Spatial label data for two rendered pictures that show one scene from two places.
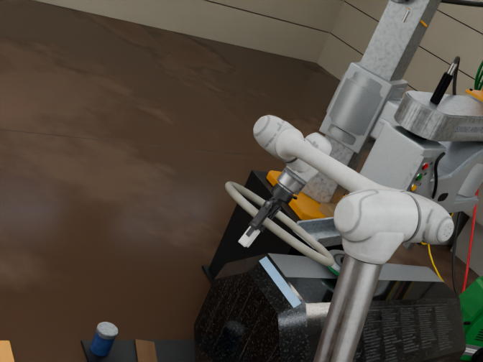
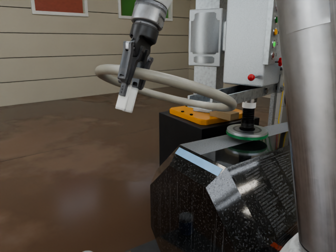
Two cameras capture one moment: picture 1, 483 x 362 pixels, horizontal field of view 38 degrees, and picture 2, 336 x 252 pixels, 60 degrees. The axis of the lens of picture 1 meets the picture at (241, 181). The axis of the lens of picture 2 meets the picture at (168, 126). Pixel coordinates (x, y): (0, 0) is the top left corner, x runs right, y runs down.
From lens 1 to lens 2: 167 cm
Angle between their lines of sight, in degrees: 7
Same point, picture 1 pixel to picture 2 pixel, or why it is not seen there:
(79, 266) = (70, 217)
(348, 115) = (202, 43)
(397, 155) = (250, 12)
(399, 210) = not seen: outside the picture
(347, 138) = (208, 59)
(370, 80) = (206, 12)
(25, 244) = (30, 216)
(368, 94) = (209, 22)
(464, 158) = not seen: hidden behind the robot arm
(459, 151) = not seen: hidden behind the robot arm
